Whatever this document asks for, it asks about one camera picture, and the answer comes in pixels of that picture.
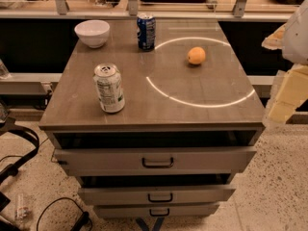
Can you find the orange fruit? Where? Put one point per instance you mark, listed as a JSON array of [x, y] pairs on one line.
[[196, 55]]

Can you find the bottom grey drawer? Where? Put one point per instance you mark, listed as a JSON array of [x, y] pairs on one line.
[[155, 211]]

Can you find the white ceramic bowl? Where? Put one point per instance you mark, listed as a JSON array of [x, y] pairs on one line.
[[93, 33]]

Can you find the top grey drawer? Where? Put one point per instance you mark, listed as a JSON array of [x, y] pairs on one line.
[[154, 161]]

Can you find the blue pepsi can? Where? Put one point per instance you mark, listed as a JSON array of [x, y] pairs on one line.
[[146, 31]]

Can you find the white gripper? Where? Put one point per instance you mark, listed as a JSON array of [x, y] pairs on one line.
[[296, 38]]

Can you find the grey drawer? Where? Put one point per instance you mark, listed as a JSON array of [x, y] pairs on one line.
[[154, 161], [156, 195], [155, 211]]

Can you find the silver green soda can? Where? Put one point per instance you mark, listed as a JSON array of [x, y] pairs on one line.
[[107, 79]]

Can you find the middle grey drawer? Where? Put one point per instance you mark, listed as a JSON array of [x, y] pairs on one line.
[[156, 195]]

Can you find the clear plastic bottle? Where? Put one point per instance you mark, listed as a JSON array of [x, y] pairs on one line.
[[21, 208]]

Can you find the grey drawer cabinet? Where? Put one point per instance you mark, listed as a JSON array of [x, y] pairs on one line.
[[169, 103]]

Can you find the black chair base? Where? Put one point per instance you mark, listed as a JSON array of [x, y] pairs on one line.
[[17, 141]]

